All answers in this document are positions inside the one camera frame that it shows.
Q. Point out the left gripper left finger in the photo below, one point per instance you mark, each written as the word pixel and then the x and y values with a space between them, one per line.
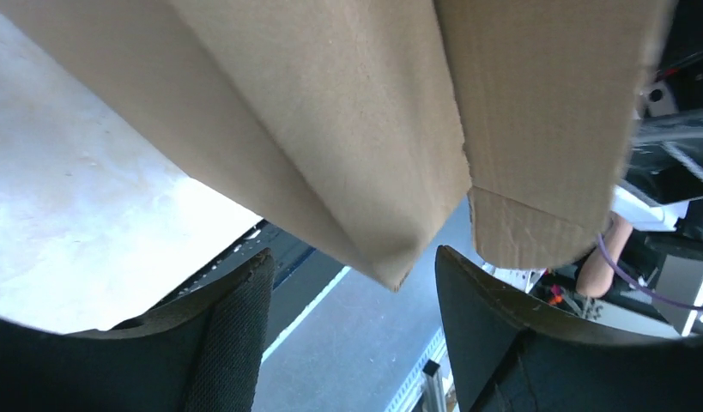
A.
pixel 201 352

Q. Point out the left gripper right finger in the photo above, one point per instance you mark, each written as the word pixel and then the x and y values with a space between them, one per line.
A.
pixel 510 351

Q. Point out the brown cardboard box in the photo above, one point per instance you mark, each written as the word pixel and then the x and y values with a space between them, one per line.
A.
pixel 359 126

